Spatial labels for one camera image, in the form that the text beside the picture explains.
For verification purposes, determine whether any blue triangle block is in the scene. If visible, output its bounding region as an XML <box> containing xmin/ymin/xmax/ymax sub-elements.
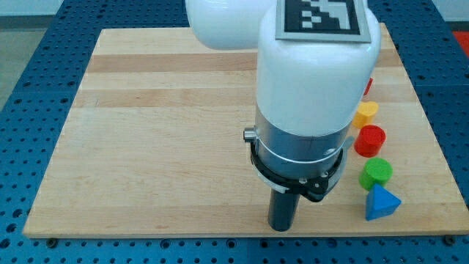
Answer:
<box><xmin>365</xmin><ymin>184</ymin><xmax>402</xmax><ymax>221</ymax></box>

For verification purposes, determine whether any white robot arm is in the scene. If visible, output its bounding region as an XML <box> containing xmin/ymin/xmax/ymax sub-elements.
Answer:
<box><xmin>185</xmin><ymin>0</ymin><xmax>381</xmax><ymax>179</ymax></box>

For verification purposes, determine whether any red block behind arm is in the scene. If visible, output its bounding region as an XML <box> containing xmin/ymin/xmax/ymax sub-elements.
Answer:
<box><xmin>363</xmin><ymin>77</ymin><xmax>374</xmax><ymax>96</ymax></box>

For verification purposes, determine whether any wooden board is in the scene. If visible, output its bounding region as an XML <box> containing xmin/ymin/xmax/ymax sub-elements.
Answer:
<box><xmin>23</xmin><ymin>28</ymin><xmax>468</xmax><ymax>239</ymax></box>

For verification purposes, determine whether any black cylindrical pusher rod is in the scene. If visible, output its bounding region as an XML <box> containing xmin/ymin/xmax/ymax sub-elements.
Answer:
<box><xmin>267</xmin><ymin>190</ymin><xmax>300</xmax><ymax>232</ymax></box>

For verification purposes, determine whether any yellow heart block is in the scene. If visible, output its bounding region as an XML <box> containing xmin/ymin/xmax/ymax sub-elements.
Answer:
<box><xmin>352</xmin><ymin>101</ymin><xmax>379</xmax><ymax>128</ymax></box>

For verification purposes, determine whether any red cylinder block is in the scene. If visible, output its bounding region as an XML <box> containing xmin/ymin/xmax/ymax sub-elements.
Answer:
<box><xmin>354</xmin><ymin>125</ymin><xmax>386</xmax><ymax>158</ymax></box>

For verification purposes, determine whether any green cylinder block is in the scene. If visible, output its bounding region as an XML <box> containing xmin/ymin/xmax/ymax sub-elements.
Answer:
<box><xmin>359</xmin><ymin>158</ymin><xmax>394</xmax><ymax>191</ymax></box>

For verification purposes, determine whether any black and white fiducial tag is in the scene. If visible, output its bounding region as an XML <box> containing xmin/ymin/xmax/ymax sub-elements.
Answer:
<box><xmin>276</xmin><ymin>0</ymin><xmax>372</xmax><ymax>43</ymax></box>

